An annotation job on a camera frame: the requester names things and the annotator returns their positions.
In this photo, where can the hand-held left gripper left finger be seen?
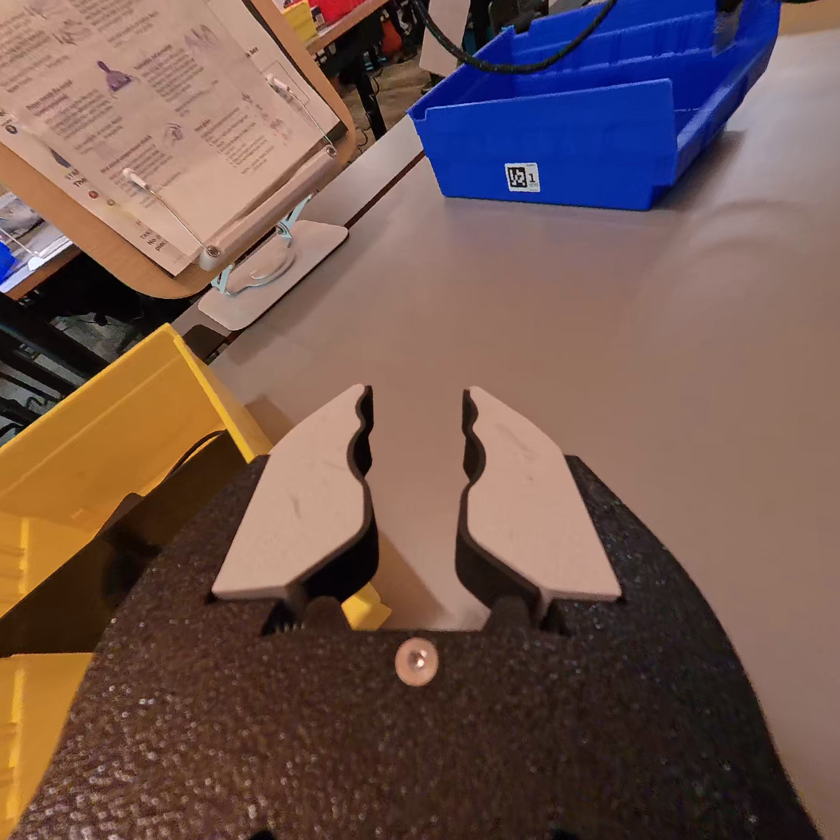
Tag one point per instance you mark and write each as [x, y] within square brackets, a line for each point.
[295, 512]

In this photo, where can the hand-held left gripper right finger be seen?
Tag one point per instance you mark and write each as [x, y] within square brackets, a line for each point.
[531, 512]

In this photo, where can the blue plastic bin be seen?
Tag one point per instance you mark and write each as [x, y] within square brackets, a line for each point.
[558, 144]

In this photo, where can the yellow plastic bin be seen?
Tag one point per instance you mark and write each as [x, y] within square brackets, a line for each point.
[98, 433]

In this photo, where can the grey metal stand base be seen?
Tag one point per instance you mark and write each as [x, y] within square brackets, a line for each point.
[295, 259]

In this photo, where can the wooden document stand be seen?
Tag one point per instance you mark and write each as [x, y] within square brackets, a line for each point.
[131, 272]

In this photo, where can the printed instruction sheet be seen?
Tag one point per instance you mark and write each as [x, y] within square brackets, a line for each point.
[151, 111]

